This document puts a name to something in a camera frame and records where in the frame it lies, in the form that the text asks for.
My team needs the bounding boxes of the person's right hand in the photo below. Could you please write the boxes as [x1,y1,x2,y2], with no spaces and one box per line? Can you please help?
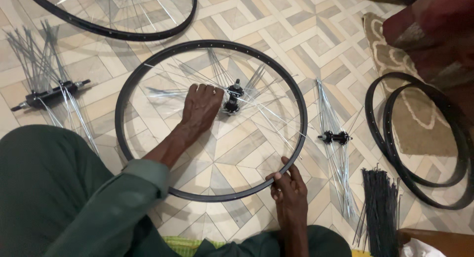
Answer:
[265,156,309,214]

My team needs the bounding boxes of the black hub with silver spokes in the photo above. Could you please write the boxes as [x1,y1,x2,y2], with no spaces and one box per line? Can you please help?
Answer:
[142,48,308,160]
[316,77,365,221]

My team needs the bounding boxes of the dark red cushion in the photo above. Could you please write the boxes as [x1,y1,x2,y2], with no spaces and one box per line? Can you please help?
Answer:
[382,0,474,115]

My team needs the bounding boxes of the beige patterned rug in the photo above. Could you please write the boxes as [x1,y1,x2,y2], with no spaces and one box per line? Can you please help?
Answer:
[362,12,460,157]

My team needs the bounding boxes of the person's left hand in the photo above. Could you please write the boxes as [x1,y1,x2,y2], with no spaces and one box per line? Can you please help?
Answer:
[181,83,225,134]

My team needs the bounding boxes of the laced black bicycle wheel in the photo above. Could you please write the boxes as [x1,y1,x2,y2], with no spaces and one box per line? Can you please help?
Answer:
[21,0,198,42]

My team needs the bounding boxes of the long black hub with spokes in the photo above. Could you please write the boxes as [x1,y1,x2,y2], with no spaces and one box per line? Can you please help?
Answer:
[4,19,101,156]

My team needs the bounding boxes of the white plastic bag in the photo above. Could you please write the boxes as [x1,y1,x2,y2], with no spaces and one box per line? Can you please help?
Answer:
[399,238,447,257]

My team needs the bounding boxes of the person's green clothing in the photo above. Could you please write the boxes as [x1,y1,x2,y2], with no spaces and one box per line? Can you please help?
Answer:
[0,124,352,257]

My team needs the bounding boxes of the bare black bicycle rim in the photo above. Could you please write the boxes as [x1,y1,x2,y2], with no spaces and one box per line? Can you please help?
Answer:
[383,82,474,210]
[365,72,469,188]
[115,40,308,203]

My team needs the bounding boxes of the green woven mat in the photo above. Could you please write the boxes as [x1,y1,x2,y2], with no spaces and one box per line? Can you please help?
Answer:
[162,236,227,257]

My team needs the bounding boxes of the bundle of black spokes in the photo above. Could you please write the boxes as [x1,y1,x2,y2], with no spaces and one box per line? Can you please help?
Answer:
[353,167,403,257]

